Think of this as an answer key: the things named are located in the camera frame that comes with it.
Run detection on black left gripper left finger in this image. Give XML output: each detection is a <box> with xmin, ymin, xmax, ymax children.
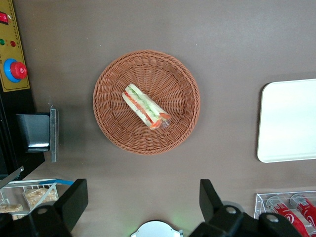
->
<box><xmin>28</xmin><ymin>178</ymin><xmax>89</xmax><ymax>237</ymax></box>

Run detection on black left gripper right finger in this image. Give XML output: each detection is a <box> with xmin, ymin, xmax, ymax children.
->
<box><xmin>190</xmin><ymin>179</ymin><xmax>259</xmax><ymax>237</ymax></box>

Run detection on triangle sandwich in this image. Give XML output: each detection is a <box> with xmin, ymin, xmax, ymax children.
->
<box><xmin>121</xmin><ymin>83</ymin><xmax>172</xmax><ymax>131</ymax></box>

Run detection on brown round wicker basket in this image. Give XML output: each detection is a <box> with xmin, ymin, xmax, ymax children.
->
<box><xmin>93</xmin><ymin>50</ymin><xmax>201</xmax><ymax>156</ymax></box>

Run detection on cream plastic tray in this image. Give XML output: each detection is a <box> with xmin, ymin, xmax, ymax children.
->
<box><xmin>257</xmin><ymin>79</ymin><xmax>316</xmax><ymax>163</ymax></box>

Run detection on blue tape strip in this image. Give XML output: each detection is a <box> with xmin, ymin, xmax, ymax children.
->
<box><xmin>39</xmin><ymin>179</ymin><xmax>75</xmax><ymax>186</ymax></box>

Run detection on tan snack pack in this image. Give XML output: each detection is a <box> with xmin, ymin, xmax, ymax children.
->
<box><xmin>23</xmin><ymin>188</ymin><xmax>59</xmax><ymax>208</ymax></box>
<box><xmin>0</xmin><ymin>203</ymin><xmax>23</xmax><ymax>214</ymax></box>

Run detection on clear acrylic bottle rack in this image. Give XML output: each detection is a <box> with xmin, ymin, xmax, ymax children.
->
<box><xmin>254</xmin><ymin>191</ymin><xmax>316</xmax><ymax>237</ymax></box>

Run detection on aluminium profile bar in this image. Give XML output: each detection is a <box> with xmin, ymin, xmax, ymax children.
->
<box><xmin>0</xmin><ymin>166</ymin><xmax>25</xmax><ymax>189</ymax></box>

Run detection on grey metal plate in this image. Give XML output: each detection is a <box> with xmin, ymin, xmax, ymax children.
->
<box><xmin>50</xmin><ymin>107</ymin><xmax>59</xmax><ymax>163</ymax></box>

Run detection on red cola bottle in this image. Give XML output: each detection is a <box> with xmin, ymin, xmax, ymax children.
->
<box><xmin>266</xmin><ymin>196</ymin><xmax>310</xmax><ymax>237</ymax></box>
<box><xmin>290</xmin><ymin>194</ymin><xmax>316</xmax><ymax>229</ymax></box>

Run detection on black machine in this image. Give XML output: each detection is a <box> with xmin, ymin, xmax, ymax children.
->
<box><xmin>0</xmin><ymin>0</ymin><xmax>59</xmax><ymax>181</ymax></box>

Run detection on red emergency stop button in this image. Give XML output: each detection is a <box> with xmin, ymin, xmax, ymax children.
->
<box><xmin>3</xmin><ymin>58</ymin><xmax>28</xmax><ymax>83</ymax></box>

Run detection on yellow control panel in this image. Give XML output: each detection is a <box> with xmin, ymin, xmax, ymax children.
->
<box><xmin>0</xmin><ymin>0</ymin><xmax>31</xmax><ymax>93</ymax></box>

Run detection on white wire rack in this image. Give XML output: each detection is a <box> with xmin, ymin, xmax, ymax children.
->
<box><xmin>0</xmin><ymin>178</ymin><xmax>60</xmax><ymax>220</ymax></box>

